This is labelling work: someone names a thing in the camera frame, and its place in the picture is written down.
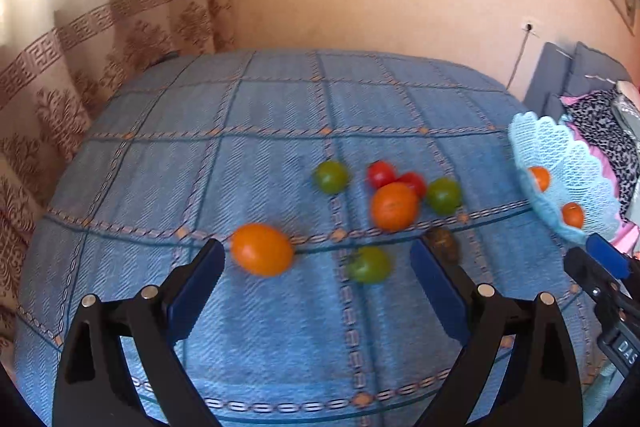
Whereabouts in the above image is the beige patterned curtain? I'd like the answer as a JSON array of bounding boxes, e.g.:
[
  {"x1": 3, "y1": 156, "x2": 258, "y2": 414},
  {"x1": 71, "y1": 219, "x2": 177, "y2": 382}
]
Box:
[{"x1": 0, "y1": 0, "x2": 236, "y2": 343}]

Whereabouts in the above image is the oval orange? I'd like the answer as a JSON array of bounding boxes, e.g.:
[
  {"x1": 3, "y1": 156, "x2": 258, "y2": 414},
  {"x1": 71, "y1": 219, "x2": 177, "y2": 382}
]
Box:
[{"x1": 231, "y1": 223, "x2": 295, "y2": 278}]

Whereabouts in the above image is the dark brown fruit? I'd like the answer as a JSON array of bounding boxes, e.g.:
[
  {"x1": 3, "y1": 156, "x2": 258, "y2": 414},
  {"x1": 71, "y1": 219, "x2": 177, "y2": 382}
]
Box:
[{"x1": 425, "y1": 227, "x2": 461, "y2": 264}]

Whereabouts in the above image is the round orange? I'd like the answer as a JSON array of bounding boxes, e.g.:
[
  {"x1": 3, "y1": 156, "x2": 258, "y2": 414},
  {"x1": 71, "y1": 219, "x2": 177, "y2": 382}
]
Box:
[{"x1": 371, "y1": 182, "x2": 420, "y2": 231}]

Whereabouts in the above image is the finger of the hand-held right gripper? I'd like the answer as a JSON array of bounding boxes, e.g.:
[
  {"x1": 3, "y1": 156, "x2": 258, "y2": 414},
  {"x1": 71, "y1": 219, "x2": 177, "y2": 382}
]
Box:
[{"x1": 562, "y1": 233, "x2": 635, "y2": 308}]

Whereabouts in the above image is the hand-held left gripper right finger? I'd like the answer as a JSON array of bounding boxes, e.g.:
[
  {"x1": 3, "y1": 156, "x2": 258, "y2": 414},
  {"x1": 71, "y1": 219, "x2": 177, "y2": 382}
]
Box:
[{"x1": 410, "y1": 238, "x2": 583, "y2": 427}]

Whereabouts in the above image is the green tomato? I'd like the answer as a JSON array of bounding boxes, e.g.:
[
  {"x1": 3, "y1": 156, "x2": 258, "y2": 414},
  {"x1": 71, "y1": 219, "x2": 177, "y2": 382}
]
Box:
[
  {"x1": 346, "y1": 247, "x2": 392, "y2": 284},
  {"x1": 313, "y1": 160, "x2": 350, "y2": 194},
  {"x1": 426, "y1": 178, "x2": 462, "y2": 215}
]

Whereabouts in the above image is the light blue lattice basket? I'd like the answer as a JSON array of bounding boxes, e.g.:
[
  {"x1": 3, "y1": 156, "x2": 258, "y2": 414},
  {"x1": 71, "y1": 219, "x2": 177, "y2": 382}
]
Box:
[{"x1": 507, "y1": 111, "x2": 623, "y2": 245}]

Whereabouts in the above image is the small orange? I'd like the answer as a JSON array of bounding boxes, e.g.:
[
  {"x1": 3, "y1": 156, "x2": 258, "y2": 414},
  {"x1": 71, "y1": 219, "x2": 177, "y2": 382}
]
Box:
[
  {"x1": 561, "y1": 202, "x2": 585, "y2": 230},
  {"x1": 529, "y1": 166, "x2": 552, "y2": 192}
]

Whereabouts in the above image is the red tomato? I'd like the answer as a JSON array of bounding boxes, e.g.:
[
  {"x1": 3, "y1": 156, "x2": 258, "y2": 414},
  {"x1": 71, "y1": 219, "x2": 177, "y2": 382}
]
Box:
[
  {"x1": 397, "y1": 172, "x2": 427, "y2": 199},
  {"x1": 367, "y1": 160, "x2": 397, "y2": 189}
]

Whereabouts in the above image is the white grey cloth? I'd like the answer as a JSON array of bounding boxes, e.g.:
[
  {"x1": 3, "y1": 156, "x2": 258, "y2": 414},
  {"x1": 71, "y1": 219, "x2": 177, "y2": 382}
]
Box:
[{"x1": 610, "y1": 79, "x2": 640, "y2": 142}]

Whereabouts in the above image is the leopard print pink-trimmed cloth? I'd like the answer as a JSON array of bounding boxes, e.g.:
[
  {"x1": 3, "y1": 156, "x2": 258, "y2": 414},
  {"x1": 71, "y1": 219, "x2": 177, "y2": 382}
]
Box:
[{"x1": 559, "y1": 87, "x2": 640, "y2": 258}]

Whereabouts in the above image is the dark power cable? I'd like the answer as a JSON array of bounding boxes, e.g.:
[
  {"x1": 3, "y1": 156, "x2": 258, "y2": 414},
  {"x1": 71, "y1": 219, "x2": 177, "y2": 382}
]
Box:
[{"x1": 506, "y1": 28, "x2": 532, "y2": 88}]

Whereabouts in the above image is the blue checked tablecloth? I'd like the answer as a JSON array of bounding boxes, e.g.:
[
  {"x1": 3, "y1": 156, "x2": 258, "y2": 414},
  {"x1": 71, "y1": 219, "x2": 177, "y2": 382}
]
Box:
[{"x1": 12, "y1": 49, "x2": 631, "y2": 427}]

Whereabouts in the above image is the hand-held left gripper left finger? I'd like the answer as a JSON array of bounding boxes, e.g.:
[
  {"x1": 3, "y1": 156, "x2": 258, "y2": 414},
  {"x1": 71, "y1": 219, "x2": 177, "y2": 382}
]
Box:
[{"x1": 52, "y1": 238, "x2": 226, "y2": 427}]

